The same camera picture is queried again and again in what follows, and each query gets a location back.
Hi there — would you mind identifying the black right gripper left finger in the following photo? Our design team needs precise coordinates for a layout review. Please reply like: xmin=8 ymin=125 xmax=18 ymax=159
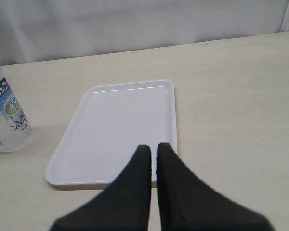
xmin=50 ymin=145 xmax=152 ymax=231

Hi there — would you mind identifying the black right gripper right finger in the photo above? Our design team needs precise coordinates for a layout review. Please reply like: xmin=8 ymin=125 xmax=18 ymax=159
xmin=157 ymin=143 xmax=274 ymax=231

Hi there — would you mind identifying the clear plastic tall container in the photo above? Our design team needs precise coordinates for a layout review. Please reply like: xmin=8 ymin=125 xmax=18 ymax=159
xmin=0 ymin=65 xmax=33 ymax=153

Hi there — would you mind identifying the white rectangular plastic tray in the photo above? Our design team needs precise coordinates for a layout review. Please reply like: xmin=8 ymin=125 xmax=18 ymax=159
xmin=45 ymin=79 xmax=178 ymax=190

